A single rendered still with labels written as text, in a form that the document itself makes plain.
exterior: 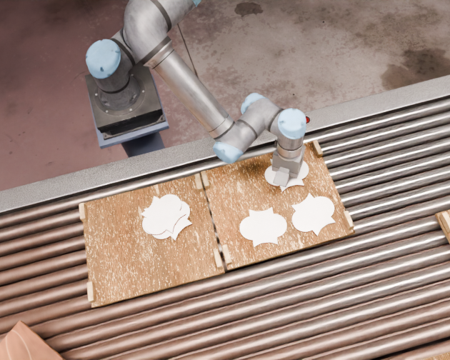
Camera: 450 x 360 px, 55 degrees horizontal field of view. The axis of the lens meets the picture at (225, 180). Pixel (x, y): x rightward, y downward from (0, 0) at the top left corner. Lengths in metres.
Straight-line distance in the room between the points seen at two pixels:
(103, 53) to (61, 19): 2.11
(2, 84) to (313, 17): 2.18
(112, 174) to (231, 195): 0.43
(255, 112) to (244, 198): 0.33
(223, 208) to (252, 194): 0.10
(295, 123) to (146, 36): 0.44
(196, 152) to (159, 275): 0.45
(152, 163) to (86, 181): 0.24
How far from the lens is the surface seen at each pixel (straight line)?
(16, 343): 1.37
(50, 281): 1.50
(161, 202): 1.43
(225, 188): 1.44
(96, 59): 1.52
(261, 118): 1.22
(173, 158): 1.55
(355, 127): 1.61
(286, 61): 3.00
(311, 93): 2.85
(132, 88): 1.63
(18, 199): 1.67
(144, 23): 1.12
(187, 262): 1.37
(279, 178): 1.36
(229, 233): 1.38
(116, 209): 1.49
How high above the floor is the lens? 2.23
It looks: 63 degrees down
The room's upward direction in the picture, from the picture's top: 9 degrees counter-clockwise
